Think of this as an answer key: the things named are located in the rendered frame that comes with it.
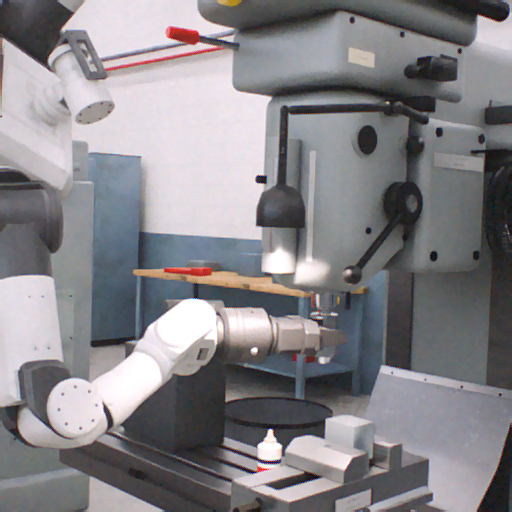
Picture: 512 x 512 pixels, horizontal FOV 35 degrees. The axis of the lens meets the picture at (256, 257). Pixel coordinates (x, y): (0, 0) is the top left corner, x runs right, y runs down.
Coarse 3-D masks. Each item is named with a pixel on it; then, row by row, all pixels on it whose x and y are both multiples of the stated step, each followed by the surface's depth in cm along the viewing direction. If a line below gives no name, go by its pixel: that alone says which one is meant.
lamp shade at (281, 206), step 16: (272, 192) 116; (288, 192) 116; (256, 208) 118; (272, 208) 115; (288, 208) 115; (304, 208) 117; (256, 224) 118; (272, 224) 115; (288, 224) 115; (304, 224) 118
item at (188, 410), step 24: (144, 336) 177; (216, 360) 166; (168, 384) 163; (192, 384) 163; (216, 384) 166; (144, 408) 171; (168, 408) 163; (192, 408) 163; (216, 408) 166; (144, 432) 171; (168, 432) 163; (192, 432) 163; (216, 432) 167
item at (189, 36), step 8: (168, 32) 123; (176, 32) 123; (184, 32) 124; (192, 32) 125; (176, 40) 125; (184, 40) 125; (192, 40) 126; (200, 40) 127; (208, 40) 128; (216, 40) 129; (232, 48) 132
